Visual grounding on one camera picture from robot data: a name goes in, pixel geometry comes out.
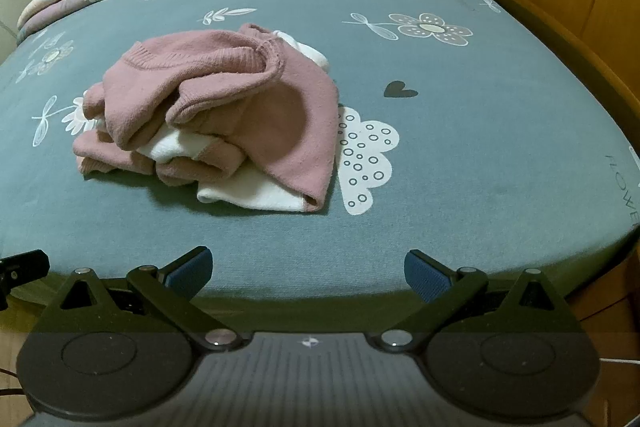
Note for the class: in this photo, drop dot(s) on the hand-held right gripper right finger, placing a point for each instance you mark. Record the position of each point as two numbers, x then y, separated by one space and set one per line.
427 278

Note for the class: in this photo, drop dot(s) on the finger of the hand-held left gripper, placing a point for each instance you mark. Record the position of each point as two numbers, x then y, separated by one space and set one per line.
25 264

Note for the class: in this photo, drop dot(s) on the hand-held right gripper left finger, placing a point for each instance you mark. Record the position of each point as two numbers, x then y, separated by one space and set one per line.
187 276

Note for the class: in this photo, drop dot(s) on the pink and white sweater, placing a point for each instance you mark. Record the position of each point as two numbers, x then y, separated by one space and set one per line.
300 117

